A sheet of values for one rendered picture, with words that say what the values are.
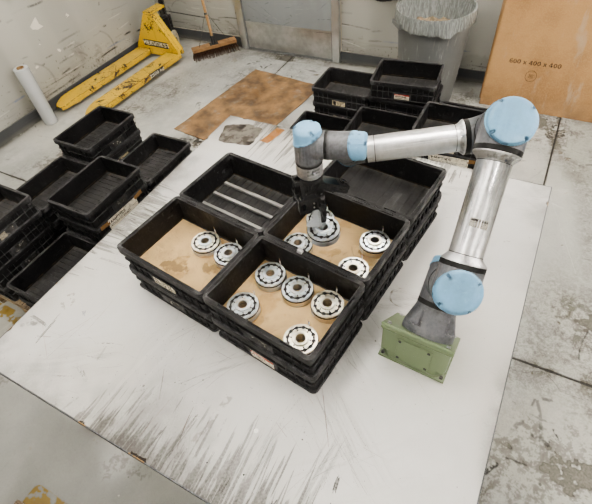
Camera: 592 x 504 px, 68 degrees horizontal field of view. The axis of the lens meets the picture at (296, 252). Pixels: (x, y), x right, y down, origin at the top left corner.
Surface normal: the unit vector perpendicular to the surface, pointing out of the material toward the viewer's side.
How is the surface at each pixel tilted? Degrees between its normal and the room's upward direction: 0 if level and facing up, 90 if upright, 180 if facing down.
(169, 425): 0
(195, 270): 0
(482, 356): 0
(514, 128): 39
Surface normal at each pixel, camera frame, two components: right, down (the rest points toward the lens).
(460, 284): -0.21, 0.22
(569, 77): -0.47, 0.50
